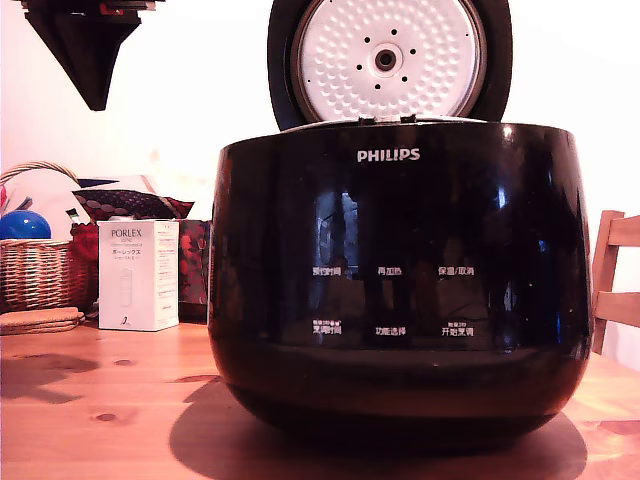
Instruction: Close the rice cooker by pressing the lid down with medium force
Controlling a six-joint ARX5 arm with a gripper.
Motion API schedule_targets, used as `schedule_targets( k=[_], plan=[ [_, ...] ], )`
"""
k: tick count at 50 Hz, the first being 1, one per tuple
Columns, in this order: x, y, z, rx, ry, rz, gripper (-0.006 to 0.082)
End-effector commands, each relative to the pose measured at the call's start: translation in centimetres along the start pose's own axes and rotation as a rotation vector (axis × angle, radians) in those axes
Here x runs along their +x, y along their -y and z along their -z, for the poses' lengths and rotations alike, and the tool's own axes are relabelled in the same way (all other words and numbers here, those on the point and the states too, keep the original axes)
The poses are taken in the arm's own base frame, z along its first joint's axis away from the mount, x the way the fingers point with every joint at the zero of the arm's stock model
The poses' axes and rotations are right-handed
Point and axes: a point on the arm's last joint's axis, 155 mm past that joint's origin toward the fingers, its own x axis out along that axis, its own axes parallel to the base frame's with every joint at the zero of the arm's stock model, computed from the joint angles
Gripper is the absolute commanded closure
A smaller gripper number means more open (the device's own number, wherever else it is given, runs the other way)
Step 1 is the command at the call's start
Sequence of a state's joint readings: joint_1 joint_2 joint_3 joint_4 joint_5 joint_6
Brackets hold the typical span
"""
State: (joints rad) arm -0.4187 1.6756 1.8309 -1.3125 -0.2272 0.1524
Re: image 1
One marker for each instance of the red knitted cloth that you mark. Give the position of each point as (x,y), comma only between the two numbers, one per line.
(85,245)

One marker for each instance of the black rice cooker lid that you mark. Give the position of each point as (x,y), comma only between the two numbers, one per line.
(387,60)

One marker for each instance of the metal inner pot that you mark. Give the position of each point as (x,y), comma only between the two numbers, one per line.
(440,120)

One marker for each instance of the black Philips rice cooker body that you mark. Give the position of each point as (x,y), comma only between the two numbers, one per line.
(400,300)

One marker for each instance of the cork coaster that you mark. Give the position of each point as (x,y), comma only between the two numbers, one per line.
(37,315)
(45,327)

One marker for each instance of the white Porlex box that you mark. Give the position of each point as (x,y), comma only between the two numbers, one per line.
(135,280)

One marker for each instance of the woven wicker basket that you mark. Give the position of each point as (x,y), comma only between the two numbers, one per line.
(40,275)

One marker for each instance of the wooden chair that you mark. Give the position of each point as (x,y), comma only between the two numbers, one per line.
(612,270)

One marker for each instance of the blue ball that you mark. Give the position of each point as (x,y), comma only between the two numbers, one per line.
(22,225)

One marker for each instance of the red floral bag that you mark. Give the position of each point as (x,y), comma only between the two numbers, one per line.
(192,265)

